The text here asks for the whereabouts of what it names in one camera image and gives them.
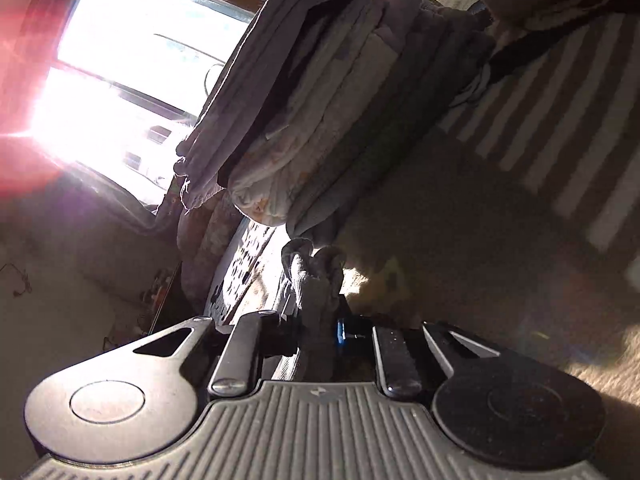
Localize window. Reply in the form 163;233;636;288
29;0;253;206

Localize Mickey Mouse brown blanket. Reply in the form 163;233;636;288
327;0;639;479

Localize cream patterned folded sheet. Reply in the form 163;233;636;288
227;0;422;226

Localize pink floral quilt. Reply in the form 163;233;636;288
177;190;243;310

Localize grey sweatpants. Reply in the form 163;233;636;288
272;238;346;382

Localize cluttered dark side table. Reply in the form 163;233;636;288
102;264;180;352

